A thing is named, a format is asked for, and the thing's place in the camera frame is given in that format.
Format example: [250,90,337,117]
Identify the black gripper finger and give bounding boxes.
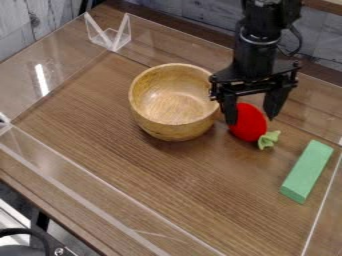
[220,93,238,125]
[263,88,291,120]

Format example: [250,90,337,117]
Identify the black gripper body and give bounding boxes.
[208,60,300,101]

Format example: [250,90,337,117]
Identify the red plush fruit green leaf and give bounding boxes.
[228,103,280,150]

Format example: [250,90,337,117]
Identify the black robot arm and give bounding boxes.
[208,0,302,125]

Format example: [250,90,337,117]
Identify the wooden bowl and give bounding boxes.
[128,63,219,141]

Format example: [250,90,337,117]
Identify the green rectangular block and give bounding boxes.
[279,140,334,204]

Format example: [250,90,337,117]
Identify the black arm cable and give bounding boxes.
[278,25,304,58]

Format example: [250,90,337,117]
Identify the clear acrylic corner bracket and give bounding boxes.
[84,12,131,52]

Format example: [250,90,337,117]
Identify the black table leg bracket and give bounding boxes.
[31,208,92,256]

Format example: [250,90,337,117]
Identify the black cable bottom left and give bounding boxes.
[0,227,51,256]

